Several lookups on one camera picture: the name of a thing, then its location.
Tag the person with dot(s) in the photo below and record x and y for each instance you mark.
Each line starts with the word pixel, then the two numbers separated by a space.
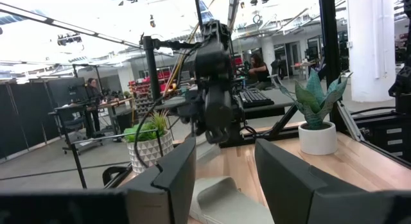
pixel 93 102
pixel 260 73

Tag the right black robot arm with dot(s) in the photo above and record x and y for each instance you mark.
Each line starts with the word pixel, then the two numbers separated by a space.
pixel 210 57

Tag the black keyboard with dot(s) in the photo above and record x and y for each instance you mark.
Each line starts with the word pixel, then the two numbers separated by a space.
pixel 255 98

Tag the black frame post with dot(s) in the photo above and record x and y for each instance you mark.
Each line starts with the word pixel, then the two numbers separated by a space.
pixel 329 57
pixel 151 70

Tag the triangle-patterned white plant pot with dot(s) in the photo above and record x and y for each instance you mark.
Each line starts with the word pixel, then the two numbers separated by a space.
pixel 151 153

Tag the black drawer cabinet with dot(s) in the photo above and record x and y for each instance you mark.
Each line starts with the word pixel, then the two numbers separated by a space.
pixel 385 137

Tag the green leafy plant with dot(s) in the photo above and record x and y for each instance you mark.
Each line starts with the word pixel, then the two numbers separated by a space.
pixel 146 129

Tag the black partition panels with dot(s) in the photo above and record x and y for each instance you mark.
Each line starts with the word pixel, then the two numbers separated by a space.
pixel 25 118

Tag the snake plant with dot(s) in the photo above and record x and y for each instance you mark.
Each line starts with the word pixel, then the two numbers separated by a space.
pixel 313 102

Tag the black desk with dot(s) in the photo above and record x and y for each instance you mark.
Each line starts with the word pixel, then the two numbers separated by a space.
pixel 266 109

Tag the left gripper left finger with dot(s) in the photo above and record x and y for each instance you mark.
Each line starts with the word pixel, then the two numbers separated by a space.
pixel 180 185

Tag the wide white column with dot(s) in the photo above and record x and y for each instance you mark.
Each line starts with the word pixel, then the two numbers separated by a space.
pixel 370 47

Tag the grey-green foam slide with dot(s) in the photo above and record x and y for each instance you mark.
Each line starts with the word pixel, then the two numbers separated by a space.
pixel 224 201

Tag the black metal shelf, wood board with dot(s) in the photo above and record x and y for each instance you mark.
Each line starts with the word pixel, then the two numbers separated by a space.
pixel 78 166

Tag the office chair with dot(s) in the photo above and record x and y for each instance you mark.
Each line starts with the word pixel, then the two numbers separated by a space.
pixel 72 124

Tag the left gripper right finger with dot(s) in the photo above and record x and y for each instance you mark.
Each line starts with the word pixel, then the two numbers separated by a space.
pixel 282 182

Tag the plain white plant pot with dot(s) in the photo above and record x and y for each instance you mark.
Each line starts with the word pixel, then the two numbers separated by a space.
pixel 318 140

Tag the red bin shelving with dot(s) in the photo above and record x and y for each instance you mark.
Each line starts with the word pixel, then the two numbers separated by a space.
pixel 144 89

